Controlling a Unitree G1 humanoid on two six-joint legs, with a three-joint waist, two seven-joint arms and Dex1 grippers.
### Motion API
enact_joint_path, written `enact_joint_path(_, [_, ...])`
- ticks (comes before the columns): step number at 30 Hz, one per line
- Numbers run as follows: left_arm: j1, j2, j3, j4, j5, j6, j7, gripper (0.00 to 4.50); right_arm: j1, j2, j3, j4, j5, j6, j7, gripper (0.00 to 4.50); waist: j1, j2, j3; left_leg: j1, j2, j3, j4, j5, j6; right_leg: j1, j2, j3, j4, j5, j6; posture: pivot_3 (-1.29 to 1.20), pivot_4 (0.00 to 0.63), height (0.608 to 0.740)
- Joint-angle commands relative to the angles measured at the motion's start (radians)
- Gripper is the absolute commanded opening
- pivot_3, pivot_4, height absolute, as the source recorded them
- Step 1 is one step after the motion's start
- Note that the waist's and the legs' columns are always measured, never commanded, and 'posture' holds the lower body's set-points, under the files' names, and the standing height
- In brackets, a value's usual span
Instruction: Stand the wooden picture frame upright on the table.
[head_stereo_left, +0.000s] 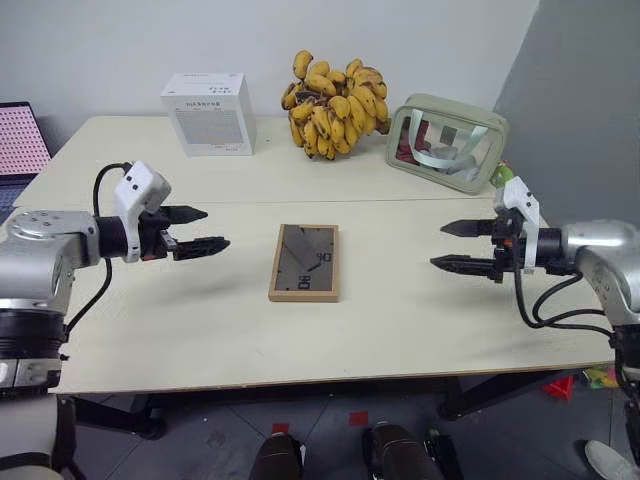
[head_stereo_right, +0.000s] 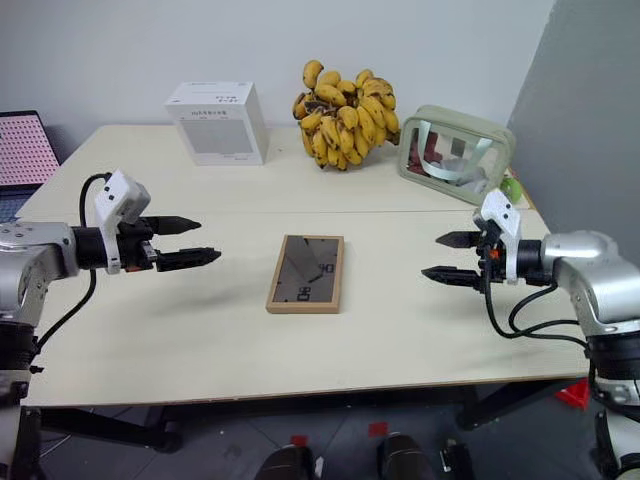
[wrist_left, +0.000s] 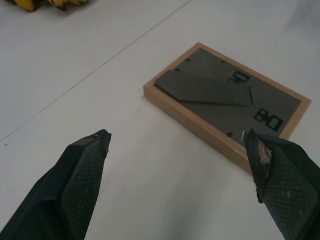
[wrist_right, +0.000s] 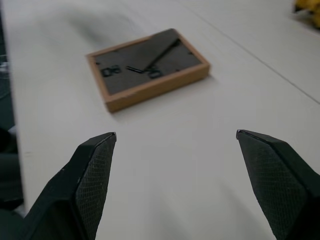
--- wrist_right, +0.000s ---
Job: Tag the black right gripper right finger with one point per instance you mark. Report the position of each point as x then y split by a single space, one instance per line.
280 185

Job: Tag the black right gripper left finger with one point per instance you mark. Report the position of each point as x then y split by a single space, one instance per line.
75 190

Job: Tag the yellow object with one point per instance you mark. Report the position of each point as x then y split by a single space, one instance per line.
308 12

